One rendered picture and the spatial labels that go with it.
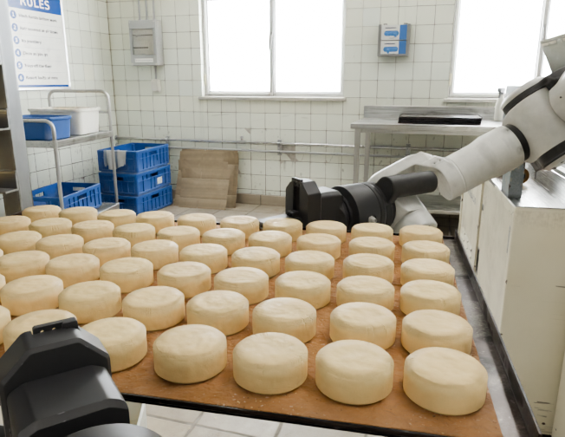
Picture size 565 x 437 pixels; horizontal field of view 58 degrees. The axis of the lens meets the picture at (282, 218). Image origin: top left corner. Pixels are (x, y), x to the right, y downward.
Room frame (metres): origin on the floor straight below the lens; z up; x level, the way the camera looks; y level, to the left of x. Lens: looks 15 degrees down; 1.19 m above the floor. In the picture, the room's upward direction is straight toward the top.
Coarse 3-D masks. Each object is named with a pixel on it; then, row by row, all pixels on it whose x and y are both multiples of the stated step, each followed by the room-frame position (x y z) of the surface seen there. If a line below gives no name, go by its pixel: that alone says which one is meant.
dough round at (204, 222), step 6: (180, 216) 0.65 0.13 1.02; (186, 216) 0.65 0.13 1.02; (192, 216) 0.65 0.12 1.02; (198, 216) 0.65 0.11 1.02; (204, 216) 0.65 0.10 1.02; (210, 216) 0.65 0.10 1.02; (180, 222) 0.63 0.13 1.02; (186, 222) 0.63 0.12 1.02; (192, 222) 0.63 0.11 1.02; (198, 222) 0.63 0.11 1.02; (204, 222) 0.63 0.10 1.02; (210, 222) 0.63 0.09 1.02; (198, 228) 0.62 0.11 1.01; (204, 228) 0.63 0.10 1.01; (210, 228) 0.63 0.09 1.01; (216, 228) 0.65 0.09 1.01
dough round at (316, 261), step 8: (288, 256) 0.49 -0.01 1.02; (296, 256) 0.49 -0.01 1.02; (304, 256) 0.49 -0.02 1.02; (312, 256) 0.49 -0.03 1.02; (320, 256) 0.49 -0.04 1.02; (328, 256) 0.49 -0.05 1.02; (288, 264) 0.48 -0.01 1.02; (296, 264) 0.47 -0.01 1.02; (304, 264) 0.47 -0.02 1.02; (312, 264) 0.47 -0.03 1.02; (320, 264) 0.47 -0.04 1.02; (328, 264) 0.48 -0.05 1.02; (320, 272) 0.47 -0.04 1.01; (328, 272) 0.47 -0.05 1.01
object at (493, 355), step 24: (456, 240) 0.60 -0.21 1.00; (456, 264) 0.53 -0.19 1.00; (480, 288) 0.43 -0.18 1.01; (480, 312) 0.41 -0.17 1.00; (480, 336) 0.36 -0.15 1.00; (480, 360) 0.33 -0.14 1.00; (504, 360) 0.32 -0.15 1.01; (504, 384) 0.30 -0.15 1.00; (192, 408) 0.27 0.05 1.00; (216, 408) 0.27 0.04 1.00; (240, 408) 0.27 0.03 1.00; (504, 408) 0.27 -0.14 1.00; (528, 408) 0.25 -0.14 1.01; (360, 432) 0.25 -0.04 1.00; (384, 432) 0.25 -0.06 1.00; (408, 432) 0.25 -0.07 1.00; (504, 432) 0.25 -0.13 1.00; (528, 432) 0.25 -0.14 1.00
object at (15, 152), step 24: (0, 0) 0.77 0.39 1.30; (0, 24) 0.76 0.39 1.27; (0, 48) 0.76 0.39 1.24; (0, 72) 0.76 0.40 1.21; (0, 96) 0.76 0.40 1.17; (0, 144) 0.76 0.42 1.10; (24, 144) 0.78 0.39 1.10; (0, 168) 0.76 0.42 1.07; (24, 168) 0.77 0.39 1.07; (24, 192) 0.77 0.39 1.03
